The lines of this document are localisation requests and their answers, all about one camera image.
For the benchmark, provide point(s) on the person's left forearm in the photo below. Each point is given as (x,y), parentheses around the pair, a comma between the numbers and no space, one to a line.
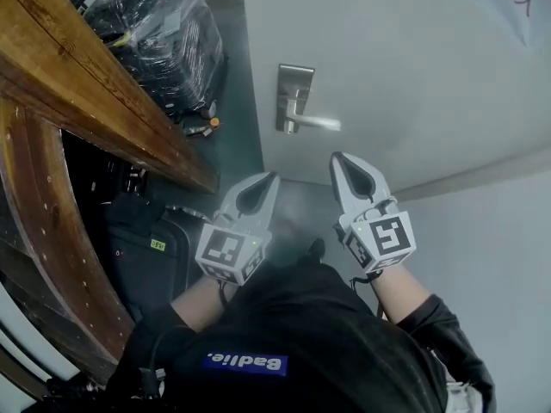
(198,303)

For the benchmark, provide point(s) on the person's black shirt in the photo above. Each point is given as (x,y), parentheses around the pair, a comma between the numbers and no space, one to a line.
(310,338)

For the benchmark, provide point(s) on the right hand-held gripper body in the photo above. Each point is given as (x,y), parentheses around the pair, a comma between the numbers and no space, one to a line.
(385,241)

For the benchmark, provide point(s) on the plastic-wrapped black equipment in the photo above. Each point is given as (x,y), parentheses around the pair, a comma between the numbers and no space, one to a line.
(163,41)

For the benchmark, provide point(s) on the wooden table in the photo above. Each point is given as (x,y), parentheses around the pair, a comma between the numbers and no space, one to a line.
(77,67)

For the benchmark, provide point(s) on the curved wooden frame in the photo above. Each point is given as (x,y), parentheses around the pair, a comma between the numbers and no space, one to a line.
(47,230)

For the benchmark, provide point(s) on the small black and silver object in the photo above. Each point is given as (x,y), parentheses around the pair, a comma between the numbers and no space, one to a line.
(199,131)

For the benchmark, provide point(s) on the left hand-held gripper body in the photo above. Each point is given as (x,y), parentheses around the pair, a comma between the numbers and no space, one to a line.
(224,248)

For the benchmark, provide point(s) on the black bag with green label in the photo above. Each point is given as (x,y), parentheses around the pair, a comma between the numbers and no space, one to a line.
(142,252)

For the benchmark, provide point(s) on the grey door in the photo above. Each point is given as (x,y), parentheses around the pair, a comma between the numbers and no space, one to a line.
(409,80)

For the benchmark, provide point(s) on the person's right forearm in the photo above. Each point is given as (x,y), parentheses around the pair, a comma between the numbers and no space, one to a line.
(400,295)

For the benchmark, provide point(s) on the orange-capped small object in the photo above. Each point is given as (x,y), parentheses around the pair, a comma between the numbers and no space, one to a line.
(214,121)

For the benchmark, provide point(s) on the person's black shoe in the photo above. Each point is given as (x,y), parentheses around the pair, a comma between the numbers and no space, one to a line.
(317,248)

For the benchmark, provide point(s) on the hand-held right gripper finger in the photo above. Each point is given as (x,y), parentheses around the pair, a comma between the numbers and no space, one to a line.
(340,187)
(374,179)

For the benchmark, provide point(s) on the white curved panel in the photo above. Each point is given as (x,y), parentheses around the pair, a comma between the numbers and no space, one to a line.
(30,342)

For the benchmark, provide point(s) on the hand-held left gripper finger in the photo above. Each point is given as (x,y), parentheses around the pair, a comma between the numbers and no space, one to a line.
(230,198)
(270,207)

